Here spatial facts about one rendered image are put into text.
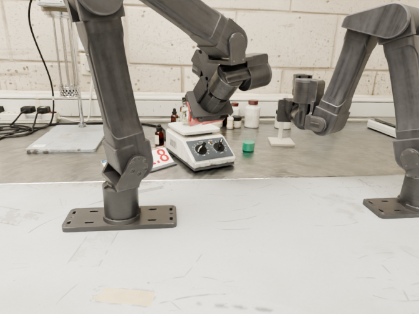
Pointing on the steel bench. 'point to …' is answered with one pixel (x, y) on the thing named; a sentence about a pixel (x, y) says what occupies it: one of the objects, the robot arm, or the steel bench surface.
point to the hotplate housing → (178, 142)
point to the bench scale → (383, 125)
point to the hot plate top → (193, 128)
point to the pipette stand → (280, 140)
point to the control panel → (209, 149)
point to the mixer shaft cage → (67, 90)
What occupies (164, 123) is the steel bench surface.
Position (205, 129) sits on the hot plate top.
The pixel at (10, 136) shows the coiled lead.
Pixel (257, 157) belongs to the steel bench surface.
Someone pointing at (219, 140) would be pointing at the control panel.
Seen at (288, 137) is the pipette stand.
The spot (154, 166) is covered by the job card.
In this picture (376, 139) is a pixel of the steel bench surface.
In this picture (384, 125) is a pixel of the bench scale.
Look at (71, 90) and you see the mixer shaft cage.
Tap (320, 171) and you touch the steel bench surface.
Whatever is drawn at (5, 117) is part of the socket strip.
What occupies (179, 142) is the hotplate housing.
